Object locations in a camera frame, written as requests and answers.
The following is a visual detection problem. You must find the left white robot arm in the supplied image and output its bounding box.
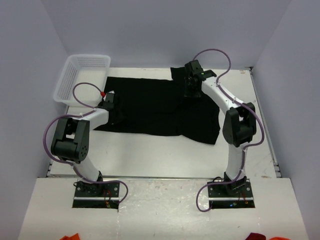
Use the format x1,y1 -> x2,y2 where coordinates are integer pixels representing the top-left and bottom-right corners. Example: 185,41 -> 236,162
46,92 -> 123,197

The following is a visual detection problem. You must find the black t shirt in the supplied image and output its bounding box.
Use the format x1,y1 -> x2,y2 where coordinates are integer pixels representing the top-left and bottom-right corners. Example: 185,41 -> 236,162
97,67 -> 220,145

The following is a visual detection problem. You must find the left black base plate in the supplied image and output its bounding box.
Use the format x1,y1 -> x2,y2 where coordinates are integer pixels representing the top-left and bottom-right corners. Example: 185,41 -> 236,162
72,181 -> 120,210

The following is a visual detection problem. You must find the orange cloth bottom right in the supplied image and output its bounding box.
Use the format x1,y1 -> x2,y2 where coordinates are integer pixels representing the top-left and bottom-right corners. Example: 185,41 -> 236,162
269,236 -> 291,240

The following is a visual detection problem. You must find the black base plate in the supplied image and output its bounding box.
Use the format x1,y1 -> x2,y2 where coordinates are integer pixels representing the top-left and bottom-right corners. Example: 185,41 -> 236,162
207,180 -> 256,210
72,181 -> 120,210

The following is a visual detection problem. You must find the white plastic basket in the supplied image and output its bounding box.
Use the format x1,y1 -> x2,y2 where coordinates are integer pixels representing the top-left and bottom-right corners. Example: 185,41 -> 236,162
53,54 -> 111,107

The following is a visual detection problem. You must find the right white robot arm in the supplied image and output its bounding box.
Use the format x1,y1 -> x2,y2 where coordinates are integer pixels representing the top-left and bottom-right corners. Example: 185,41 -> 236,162
184,60 -> 257,197

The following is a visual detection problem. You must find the orange cloth bottom left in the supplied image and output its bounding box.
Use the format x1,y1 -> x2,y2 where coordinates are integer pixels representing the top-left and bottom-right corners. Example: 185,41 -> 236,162
60,233 -> 80,240

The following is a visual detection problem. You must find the orange cloth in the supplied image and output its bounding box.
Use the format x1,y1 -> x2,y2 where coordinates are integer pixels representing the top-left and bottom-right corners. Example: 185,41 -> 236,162
60,233 -> 80,240
269,236 -> 291,240

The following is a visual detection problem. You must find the dark red cloth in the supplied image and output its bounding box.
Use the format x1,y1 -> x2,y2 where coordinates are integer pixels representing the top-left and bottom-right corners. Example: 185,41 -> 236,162
245,232 -> 267,240

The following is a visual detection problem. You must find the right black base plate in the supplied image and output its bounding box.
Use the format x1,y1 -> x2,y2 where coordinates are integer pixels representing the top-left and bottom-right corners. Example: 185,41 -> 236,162
207,180 -> 256,210

